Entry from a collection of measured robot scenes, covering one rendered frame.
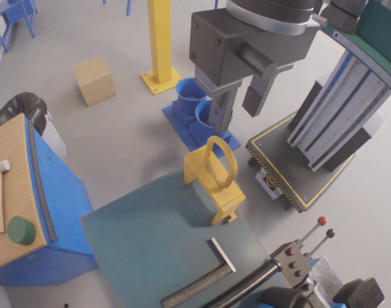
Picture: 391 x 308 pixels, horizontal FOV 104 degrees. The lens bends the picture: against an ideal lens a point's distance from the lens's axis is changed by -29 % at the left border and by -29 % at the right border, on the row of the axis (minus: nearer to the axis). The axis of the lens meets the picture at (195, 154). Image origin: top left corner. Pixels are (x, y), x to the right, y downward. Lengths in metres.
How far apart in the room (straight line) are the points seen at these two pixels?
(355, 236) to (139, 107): 2.53
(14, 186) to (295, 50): 1.02
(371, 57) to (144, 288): 1.15
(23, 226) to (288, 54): 0.85
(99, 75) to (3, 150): 1.42
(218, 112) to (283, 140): 1.54
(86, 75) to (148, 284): 2.12
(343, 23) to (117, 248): 1.18
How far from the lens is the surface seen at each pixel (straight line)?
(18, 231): 0.85
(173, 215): 0.59
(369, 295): 0.96
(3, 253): 0.99
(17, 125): 1.23
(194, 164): 0.47
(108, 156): 1.99
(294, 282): 0.71
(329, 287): 1.89
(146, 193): 0.62
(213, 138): 0.37
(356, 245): 2.31
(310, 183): 1.71
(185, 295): 0.55
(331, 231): 0.84
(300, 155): 1.79
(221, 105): 0.24
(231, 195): 0.46
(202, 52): 0.19
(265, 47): 0.19
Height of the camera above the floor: 1.64
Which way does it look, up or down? 60 degrees down
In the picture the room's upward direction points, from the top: 7 degrees clockwise
